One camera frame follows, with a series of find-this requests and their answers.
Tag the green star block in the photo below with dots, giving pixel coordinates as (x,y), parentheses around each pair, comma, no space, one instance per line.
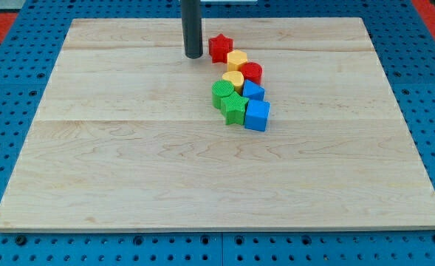
(233,108)

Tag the red star block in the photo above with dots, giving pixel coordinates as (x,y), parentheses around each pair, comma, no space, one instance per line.
(218,47)

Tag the blue cube block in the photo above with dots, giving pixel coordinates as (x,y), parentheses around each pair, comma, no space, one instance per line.
(256,115)

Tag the green cylinder block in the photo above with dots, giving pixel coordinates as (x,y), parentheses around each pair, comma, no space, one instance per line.
(221,89)

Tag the blue triangle block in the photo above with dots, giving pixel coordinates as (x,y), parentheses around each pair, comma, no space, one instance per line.
(253,91)

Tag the yellow heart block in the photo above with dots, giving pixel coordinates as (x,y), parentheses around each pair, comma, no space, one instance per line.
(236,78)

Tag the red cylinder block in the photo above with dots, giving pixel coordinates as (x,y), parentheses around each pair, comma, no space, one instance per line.
(252,71)

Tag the yellow hexagon block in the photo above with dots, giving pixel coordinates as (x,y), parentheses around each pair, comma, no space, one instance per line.
(235,60)

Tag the light wooden board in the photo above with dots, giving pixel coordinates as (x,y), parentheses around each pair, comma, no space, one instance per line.
(126,140)

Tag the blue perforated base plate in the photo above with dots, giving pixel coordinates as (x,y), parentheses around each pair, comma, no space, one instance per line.
(406,49)

